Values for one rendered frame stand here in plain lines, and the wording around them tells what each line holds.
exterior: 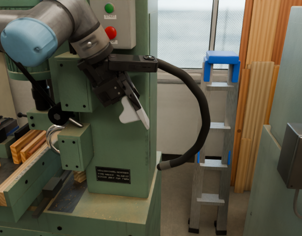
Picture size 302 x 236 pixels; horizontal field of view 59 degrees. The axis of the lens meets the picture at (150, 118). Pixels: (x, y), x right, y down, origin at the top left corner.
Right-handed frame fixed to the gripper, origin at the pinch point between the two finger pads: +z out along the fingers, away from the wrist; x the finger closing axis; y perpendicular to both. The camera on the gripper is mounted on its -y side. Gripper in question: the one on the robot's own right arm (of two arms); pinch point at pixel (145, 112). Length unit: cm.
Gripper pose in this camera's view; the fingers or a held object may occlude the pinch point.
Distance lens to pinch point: 69.4
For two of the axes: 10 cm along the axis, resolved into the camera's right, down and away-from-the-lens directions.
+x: 2.1, 5.2, -8.3
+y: -8.8, 4.7, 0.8
